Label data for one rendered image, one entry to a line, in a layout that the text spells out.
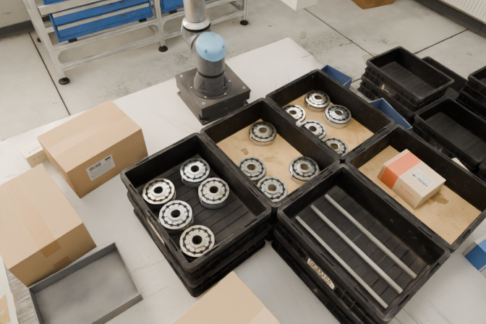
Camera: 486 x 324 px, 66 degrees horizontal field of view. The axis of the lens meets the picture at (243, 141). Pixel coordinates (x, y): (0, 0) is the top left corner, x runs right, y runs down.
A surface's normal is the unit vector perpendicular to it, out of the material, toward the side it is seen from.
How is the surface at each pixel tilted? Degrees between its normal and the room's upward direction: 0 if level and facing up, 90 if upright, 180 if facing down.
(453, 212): 0
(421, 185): 0
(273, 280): 0
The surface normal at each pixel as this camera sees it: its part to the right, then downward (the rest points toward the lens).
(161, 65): 0.04, -0.66
